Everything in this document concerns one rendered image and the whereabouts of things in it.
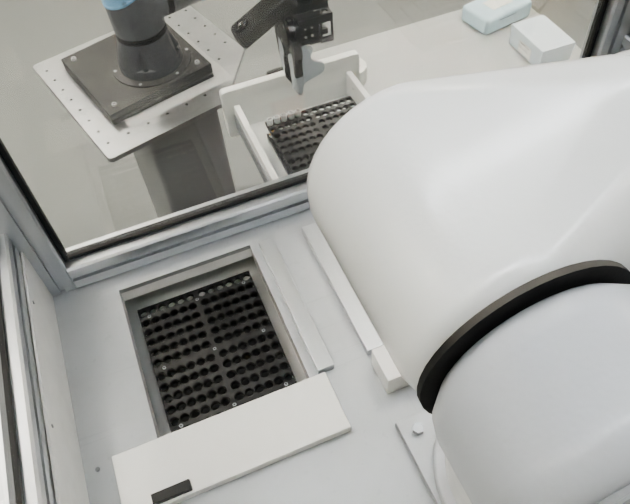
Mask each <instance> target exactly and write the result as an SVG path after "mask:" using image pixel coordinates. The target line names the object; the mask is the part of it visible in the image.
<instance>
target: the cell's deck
mask: <svg viewBox="0 0 630 504"><path fill-rule="evenodd" d="M313 223H316V221H315V219H314V217H313V215H312V213H311V210H310V209H307V210H304V211H301V212H298V213H295V214H292V215H289V216H286V217H284V218H281V219H278V220H275V221H272V222H269V223H266V224H263V225H260V226H257V227H254V228H251V229H249V230H246V231H243V232H240V233H237V234H234V235H231V236H228V237H225V238H222V239H219V240H216V241H214V242H211V243H208V244H205V245H202V246H199V247H196V248H193V249H190V250H187V251H184V252H181V253H179V254H176V255H173V256H170V257H167V258H164V259H161V260H158V261H155V262H152V263H149V264H146V265H144V266H141V267H138V268H135V269H132V270H129V271H126V272H123V273H120V274H117V275H114V276H111V277H109V278H106V279H103V280H100V281H97V282H94V283H91V284H88V285H85V286H82V287H79V288H76V289H74V290H71V291H68V292H66V290H65V289H64V290H61V294H59V295H56V296H53V301H54V306H55V312H56V318H57V323H58V329H59V334H60V340H61V346H62V351H63V357H64V362H65V368H66V374H67V379H68V385H69V391H70V396H71V402H72V407H73V413H74V419H75V424H76V430H77V436H78V441H79V447H80V452H81V458H82V464H83V469H84V475H85V481H86V486H87V492H88V497H89V503H90V504H121V501H120V496H119V492H118V487H117V482H116V477H115V472H114V468H113V463H112V456H114V455H117V454H119V453H122V452H124V451H127V450H129V449H132V448H134V447H137V446H139V445H142V444H144V443H147V442H149V441H152V440H154V439H157V438H159V437H160V434H159V430H158V426H157V423H156V419H155V415H154V411H153V407H152V404H151V400H150V396H149V392H148V389H147V385H146V381H145V377H144V373H143V370H142V366H141V362H140V358H139V355H138V351H137V347H136V343H135V339H134V336H133V332H132V328H131V324H130V321H129V317H128V313H127V309H126V305H125V302H124V301H126V300H129V299H132V298H135V297H138V296H140V295H143V294H146V293H149V292H152V291H155V290H157V289H160V288H163V287H166V286H169V285H172V284H175V283H177V282H180V281H183V280H186V279H189V278H192V277H194V276H197V275H200V274H203V273H206V272H209V271H211V270H214V269H217V268H220V267H223V266H226V265H229V264H231V263H234V262H237V261H240V260H243V259H246V258H248V257H251V256H252V257H253V259H254V261H255V263H256V266H257V268H258V270H259V272H260V275H261V277H262V279H263V281H264V283H265V286H266V288H267V290H268V292H269V295H270V297H271V299H272V301H273V304H274V306H275V308H276V310H277V313H278V315H279V317H280V319H281V322H282V324H283V326H284V328H285V331H286V333H287V335H288V337H289V339H290V342H291V344H292V346H293V348H294V351H295V353H296V355H297V357H298V360H299V362H300V364H301V366H302V369H303V371H304V373H305V375H306V378H307V379H308V378H310V377H313V376H315V375H318V373H317V370H316V368H315V366H314V364H313V362H312V360H311V357H310V355H309V353H308V351H307V349H306V347H305V344H304V342H303V340H302V338H301V336H300V334H299V331H298V329H297V327H296V325H295V323H294V321H293V318H292V316H291V314H290V312H289V310H288V308H287V305H286V303H285V301H284V299H283V297H282V295H281V292H280V290H279V288H278V286H277V284H276V282H275V279H274V277H273V275H272V273H271V271H270V269H269V266H268V264H267V262H266V260H265V258H264V255H263V253H262V251H261V249H260V246H259V242H261V241H264V240H267V239H270V238H273V240H274V242H275V244H276V246H277V248H278V250H279V252H280V254H281V256H282V258H283V260H284V262H285V265H286V267H287V269H288V271H289V273H290V275H291V277H292V279H293V281H294V283H295V285H296V287H297V289H298V291H299V293H300V295H301V298H302V300H303V302H304V304H305V306H306V308H307V310H308V312H309V314H310V316H311V318H312V320H313V322H314V324H315V326H316V329H317V331H318V333H319V335H320V337H321V339H322V341H323V343H324V345H325V347H326V349H327V351H328V353H329V355H330V357H331V360H332V362H333V364H334V369H332V370H329V371H327V372H325V373H326V375H327V377H328V379H329V381H330V383H331V385H332V387H333V390H334V392H335V394H336V396H337V398H338V400H339V402H340V404H341V407H342V409H343V411H344V413H345V415H346V417H347V419H348V421H349V424H350V426H351V430H350V431H349V432H346V433H344V434H342V435H339V436H337V437H334V438H332V439H330V440H327V441H325V442H322V443H320V444H318V445H315V446H313V447H311V448H308V449H306V450H303V451H301V452H299V453H296V454H294V455H292V456H289V457H287V458H284V459H282V460H280V461H277V462H275V463H273V464H270V465H268V466H265V467H263V468H261V469H258V470H256V471H253V472H251V473H249V474H246V475H244V476H242V477H239V478H237V479H234V480H232V481H230V482H227V483H225V484H223V485H220V486H218V487H215V488H213V489H211V490H208V491H206V492H203V493H201V494H199V495H196V496H194V497H192V498H189V499H187V500H184V501H182V502H180V503H177V504H435V502H434V500H433V498H432V497H431V495H430V493H429V491H428V489H427V487H426V485H425V483H424V481H423V479H422V477H421V475H420V473H419V471H418V469H417V468H416V466H415V464H414V462H413V460H412V458H411V456H410V454H409V452H408V450H407V448H406V446H405V444H404V442H403V440H402V439H401V437H400V435H399V433H398V431H397V429H396V427H395V423H396V422H397V421H400V420H402V419H404V418H407V417H409V416H411V415H414V414H416V413H419V412H421V411H423V410H425V409H424V408H423V407H422V405H421V403H420V401H419V399H418V397H417V392H416V391H415V390H414V389H413V388H412V387H411V386H410V385H408V386H406V387H403V388H401V389H399V390H396V391H394V392H391V393H389V394H387V393H386V391H385V389H384V387H383V385H382V383H381V381H380V379H379V377H378V375H377V374H376V372H375V370H374V368H373V366H372V364H371V357H372V354H370V355H367V353H366V351H365V350H364V348H363V346H362V344H361V342H360V340H359V338H358V336H357V334H356V333H355V331H354V329H353V327H352V325H351V323H350V321H349V319H348V317H347V315H346V314H345V312H344V310H343V308H342V306H341V304H340V302H339V300H338V298H337V297H336V295H335V293H334V291H333V289H332V287H331V285H330V283H329V281H328V279H327V278H326V276H325V274H324V272H323V270H322V268H321V266H320V264H319V262H318V261H317V259H316V257H315V255H314V253H313V251H312V249H311V247H310V245H309V243H308V242H307V240H306V238H305V236H304V234H303V232H302V227H304V226H307V225H310V224H313ZM316 225H317V223H316ZM317 227H318V225H317ZM318 228H319V227H318ZM319 230H320V228H319ZM320 232H321V230H320ZM321 234H322V232H321ZM322 236H323V234H322ZM323 238H324V239H325V237H324V236H323ZM325 241H326V239H325ZM326 243H327V241H326ZM327 245H328V243H327ZM328 247H329V248H330V246H329V245H328ZM330 250H331V248H330ZM331 252H332V250H331ZM332 254H333V252H332ZM333 256H334V257H335V255H334V254H333ZM335 259H336V257H335ZM336 261H337V259H336ZM337 263H338V261H337ZM338 265H339V263H338ZM339 267H340V268H341V266H340V265H339ZM341 270H342V268H341ZM342 272H343V270H342ZM343 274H344V272H343ZM344 276H345V277H346V275H345V274H344ZM346 279H347V277H346ZM347 281H348V279H347ZM348 283H349V281H348ZM349 285H350V286H351V284H350V283H349ZM351 288H352V286H351ZM352 290H353V288H352ZM353 292H354V290H353ZM354 294H355V295H356V293H355V292H354ZM356 297H357V295H356ZM357 299H358V297H357ZM358 301H359V299H358ZM359 303H360V305H361V306H362V304H361V302H360V301H359ZM362 308H363V306H362ZM363 310H364V308H363ZM364 312H365V314H366V315H367V313H366V311H365V310H364ZM367 317H368V315H367ZM368 319H369V317H368ZM369 321H370V319H369ZM370 323H371V324H372V322H371V321H370ZM372 326H373V324H372ZM373 328H374V326H373ZM374 330H375V328H374ZM375 332H376V334H377V335H378V333H377V331H376V330H375ZM378 337H379V335H378ZM379 339H380V337H379ZM380 341H381V343H382V344H383V342H382V340H381V339H380ZM383 345H384V344H383Z"/></svg>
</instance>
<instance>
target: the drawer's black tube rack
mask: <svg viewBox="0 0 630 504"><path fill-rule="evenodd" d="M194 293H195V291H194ZM195 296H196V293H195ZM140 322H141V326H142V329H143V333H144V337H145V340H146V344H147V348H148V351H149V355H150V358H151V362H152V366H153V369H154V373H155V376H156V380H157V384H158V387H159V391H160V394H161V398H162V402H163V405H164V409H165V412H166V416H167V420H168V423H169V427H170V430H171V433H172V432H174V431H177V430H180V429H182V428H185V427H187V426H190V425H192V424H195V423H197V422H200V421H202V420H205V419H207V418H210V417H212V416H215V415H217V414H220V413H222V412H225V411H227V410H230V409H232V408H235V407H237V406H240V405H242V404H245V403H247V402H250V401H252V400H255V399H258V398H260V397H263V396H265V395H268V394H270V393H273V392H275V391H278V390H280V389H283V388H285V387H288V386H290V385H293V384H295V383H297V381H296V379H295V376H294V374H293V372H292V369H291V367H290V365H289V363H288V360H287V358H286V356H285V353H284V351H283V349H282V346H281V344H280V342H279V339H278V337H277V335H276V333H275V330H274V328H273V326H272V323H271V321H270V319H269V316H268V314H267V312H266V309H265V307H264V305H263V303H262V300H261V298H260V296H259V293H258V291H257V289H256V286H255V284H254V282H253V279H252V280H250V281H247V282H245V281H243V282H242V283H241V284H239V285H236V286H233V287H230V288H227V289H225V290H222V291H219V292H216V293H213V294H211V295H208V296H205V297H202V298H200V299H199V298H197V296H196V299H195V300H194V301H191V302H188V303H186V304H183V305H180V306H177V307H174V308H172V309H169V310H166V311H163V312H161V313H158V314H155V315H152V316H151V315H148V317H147V318H144V319H141V320H140ZM143 325H144V326H143ZM146 335H147V336H146ZM274 335H275V336H274ZM278 344H279V345H278ZM283 355H284V356H283ZM154 365H155V366H154ZM287 365H288V366H287ZM292 376H293V377H292ZM158 378H159V380H158ZM161 389H162V391H161ZM164 400H165V402H164ZM171 424H172V426H171Z"/></svg>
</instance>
